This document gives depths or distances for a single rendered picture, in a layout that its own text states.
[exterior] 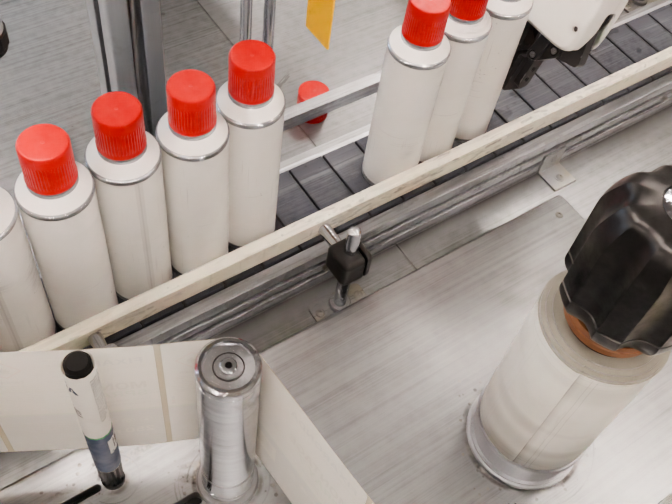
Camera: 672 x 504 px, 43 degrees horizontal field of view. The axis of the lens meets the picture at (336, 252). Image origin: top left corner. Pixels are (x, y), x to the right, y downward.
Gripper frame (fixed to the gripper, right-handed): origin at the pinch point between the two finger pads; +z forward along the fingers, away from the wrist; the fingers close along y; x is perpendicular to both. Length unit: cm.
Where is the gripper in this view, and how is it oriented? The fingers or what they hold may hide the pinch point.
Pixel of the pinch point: (517, 68)
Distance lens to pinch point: 85.9
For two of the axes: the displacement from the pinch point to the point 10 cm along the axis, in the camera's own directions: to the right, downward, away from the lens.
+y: 5.5, 7.2, -4.2
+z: -3.8, 6.7, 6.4
